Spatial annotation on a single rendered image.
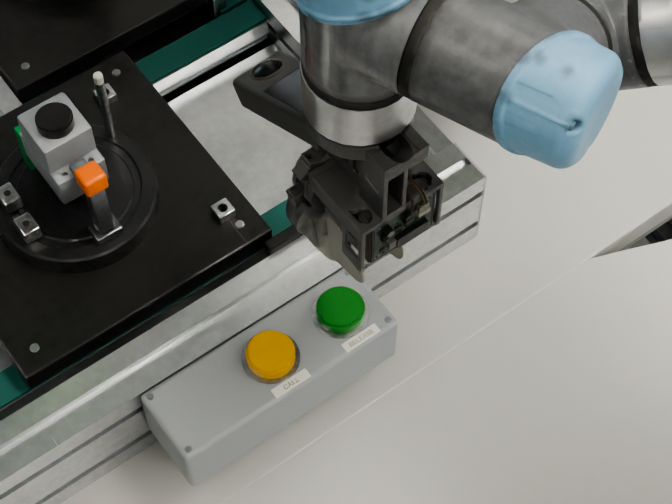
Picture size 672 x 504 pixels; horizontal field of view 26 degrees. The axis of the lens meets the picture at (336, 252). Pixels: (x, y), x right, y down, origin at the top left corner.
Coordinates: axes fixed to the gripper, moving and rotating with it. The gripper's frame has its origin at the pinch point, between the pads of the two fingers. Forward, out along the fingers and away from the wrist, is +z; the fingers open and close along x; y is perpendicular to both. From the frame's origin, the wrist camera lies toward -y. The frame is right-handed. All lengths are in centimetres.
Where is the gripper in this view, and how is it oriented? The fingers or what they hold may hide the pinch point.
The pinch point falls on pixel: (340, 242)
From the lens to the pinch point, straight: 112.7
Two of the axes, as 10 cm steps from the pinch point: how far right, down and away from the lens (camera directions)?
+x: 8.1, -5.1, 3.0
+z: 0.0, 5.2, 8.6
